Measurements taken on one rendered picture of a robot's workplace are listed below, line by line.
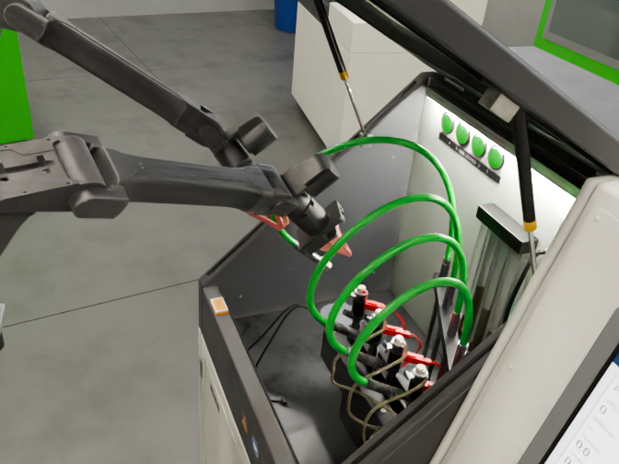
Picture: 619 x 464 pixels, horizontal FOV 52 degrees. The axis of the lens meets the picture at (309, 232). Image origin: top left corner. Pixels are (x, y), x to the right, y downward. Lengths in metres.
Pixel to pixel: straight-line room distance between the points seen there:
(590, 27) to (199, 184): 3.25
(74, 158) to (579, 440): 0.73
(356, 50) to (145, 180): 3.19
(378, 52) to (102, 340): 2.33
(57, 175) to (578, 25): 3.52
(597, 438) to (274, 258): 0.92
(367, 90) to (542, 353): 3.27
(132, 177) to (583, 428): 0.66
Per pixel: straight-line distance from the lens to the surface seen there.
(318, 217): 1.16
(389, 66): 4.09
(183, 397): 2.60
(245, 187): 1.00
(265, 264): 1.58
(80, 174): 0.80
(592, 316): 0.90
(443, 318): 1.32
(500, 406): 1.02
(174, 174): 0.90
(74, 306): 3.09
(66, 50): 1.26
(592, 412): 0.91
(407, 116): 1.55
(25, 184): 0.78
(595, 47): 3.93
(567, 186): 1.16
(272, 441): 1.23
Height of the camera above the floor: 1.90
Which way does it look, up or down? 32 degrees down
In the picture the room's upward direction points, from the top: 6 degrees clockwise
